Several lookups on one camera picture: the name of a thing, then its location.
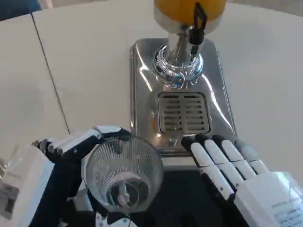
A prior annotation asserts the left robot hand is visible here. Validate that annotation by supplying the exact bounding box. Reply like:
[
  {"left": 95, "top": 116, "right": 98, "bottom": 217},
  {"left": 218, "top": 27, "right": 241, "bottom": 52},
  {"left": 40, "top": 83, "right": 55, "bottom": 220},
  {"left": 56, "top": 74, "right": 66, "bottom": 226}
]
[{"left": 0, "top": 125, "right": 133, "bottom": 227}]

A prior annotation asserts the slotted drip tray grid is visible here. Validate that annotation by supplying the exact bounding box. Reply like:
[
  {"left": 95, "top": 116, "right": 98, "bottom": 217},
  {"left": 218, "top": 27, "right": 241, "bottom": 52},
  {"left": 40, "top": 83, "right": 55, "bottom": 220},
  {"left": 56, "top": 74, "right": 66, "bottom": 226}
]
[{"left": 158, "top": 92, "right": 211, "bottom": 133}]

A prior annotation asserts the black dispenser tap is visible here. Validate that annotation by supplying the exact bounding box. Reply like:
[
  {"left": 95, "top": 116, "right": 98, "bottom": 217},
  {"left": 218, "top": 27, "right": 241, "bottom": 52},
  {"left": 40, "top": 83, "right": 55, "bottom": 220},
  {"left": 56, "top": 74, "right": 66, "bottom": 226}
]
[{"left": 189, "top": 2, "right": 208, "bottom": 55}]

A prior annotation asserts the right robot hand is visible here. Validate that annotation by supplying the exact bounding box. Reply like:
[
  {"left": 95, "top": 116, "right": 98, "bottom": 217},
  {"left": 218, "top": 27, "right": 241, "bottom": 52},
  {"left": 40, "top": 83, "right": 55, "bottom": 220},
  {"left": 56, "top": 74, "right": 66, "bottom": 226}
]
[{"left": 180, "top": 133, "right": 303, "bottom": 227}]

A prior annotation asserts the steel drip tray base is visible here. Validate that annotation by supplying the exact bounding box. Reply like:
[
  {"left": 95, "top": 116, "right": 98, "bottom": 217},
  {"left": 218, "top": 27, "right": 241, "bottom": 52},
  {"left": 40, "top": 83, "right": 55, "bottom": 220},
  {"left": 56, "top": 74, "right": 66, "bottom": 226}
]
[{"left": 129, "top": 37, "right": 237, "bottom": 157}]

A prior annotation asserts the orange juice drink dispenser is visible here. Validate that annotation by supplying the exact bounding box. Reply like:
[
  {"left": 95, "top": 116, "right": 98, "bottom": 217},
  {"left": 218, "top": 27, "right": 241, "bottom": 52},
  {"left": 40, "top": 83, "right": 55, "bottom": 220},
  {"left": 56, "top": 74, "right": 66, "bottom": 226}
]
[{"left": 152, "top": 0, "right": 227, "bottom": 89}]

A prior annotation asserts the clear ribbed glass cup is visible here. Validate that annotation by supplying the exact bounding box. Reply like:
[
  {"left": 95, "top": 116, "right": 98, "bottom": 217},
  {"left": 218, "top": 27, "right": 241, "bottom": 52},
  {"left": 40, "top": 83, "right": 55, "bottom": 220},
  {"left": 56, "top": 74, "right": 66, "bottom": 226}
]
[{"left": 81, "top": 136, "right": 165, "bottom": 216}]

